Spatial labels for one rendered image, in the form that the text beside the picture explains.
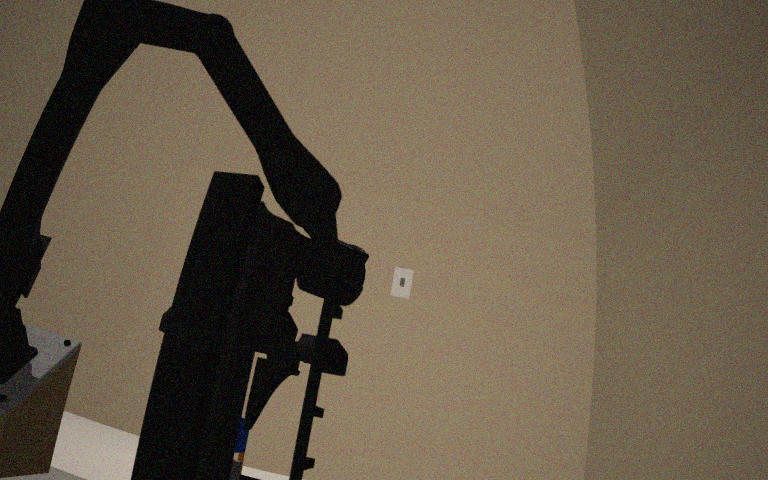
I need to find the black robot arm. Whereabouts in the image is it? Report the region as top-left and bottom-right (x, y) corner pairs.
(0, 0), (369, 384)

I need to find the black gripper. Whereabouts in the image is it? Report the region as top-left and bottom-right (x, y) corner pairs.
(244, 272), (348, 430)

